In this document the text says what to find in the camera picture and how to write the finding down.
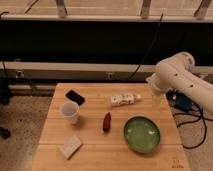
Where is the black floor cable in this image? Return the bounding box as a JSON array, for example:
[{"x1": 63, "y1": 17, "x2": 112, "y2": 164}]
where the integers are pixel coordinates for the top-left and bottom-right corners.
[{"x1": 166, "y1": 89, "x2": 213, "y2": 150}]

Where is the white plastic bottle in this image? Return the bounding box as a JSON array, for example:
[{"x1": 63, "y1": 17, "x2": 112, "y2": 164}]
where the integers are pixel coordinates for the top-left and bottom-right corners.
[{"x1": 110, "y1": 93, "x2": 141, "y2": 107}]

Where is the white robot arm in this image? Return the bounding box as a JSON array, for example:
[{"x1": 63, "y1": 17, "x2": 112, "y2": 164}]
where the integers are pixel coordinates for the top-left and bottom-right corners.
[{"x1": 146, "y1": 52, "x2": 213, "y2": 114}]

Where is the wall power outlet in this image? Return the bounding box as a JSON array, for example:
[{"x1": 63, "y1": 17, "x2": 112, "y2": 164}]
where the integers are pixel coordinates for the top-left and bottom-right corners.
[{"x1": 106, "y1": 72, "x2": 113, "y2": 80}]

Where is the black hanging cable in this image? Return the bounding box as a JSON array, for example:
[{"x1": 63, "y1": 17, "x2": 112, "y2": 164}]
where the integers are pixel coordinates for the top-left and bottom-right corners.
[{"x1": 126, "y1": 12, "x2": 165, "y2": 82}]

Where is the blue box on floor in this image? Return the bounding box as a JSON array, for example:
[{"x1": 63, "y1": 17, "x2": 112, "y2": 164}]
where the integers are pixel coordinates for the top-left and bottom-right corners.
[{"x1": 174, "y1": 93, "x2": 192, "y2": 111}]

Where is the white plastic cup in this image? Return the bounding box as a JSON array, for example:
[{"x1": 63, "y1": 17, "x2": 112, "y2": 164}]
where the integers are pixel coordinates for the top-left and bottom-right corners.
[{"x1": 60, "y1": 101, "x2": 79, "y2": 124}]

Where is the left wall outlet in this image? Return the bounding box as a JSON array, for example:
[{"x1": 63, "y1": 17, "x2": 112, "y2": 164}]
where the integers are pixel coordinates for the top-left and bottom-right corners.
[{"x1": 16, "y1": 70, "x2": 24, "y2": 79}]

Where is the beige sponge block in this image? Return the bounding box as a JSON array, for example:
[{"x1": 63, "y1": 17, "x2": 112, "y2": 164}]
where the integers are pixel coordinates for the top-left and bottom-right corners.
[{"x1": 60, "y1": 135, "x2": 82, "y2": 159}]

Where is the black object on floor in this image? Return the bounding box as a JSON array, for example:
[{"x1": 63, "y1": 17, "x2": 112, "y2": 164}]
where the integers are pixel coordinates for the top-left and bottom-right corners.
[{"x1": 0, "y1": 127, "x2": 11, "y2": 139}]

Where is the red brown pepper toy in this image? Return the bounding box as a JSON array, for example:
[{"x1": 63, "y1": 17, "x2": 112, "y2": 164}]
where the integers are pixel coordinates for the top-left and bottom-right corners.
[{"x1": 103, "y1": 112, "x2": 111, "y2": 133}]

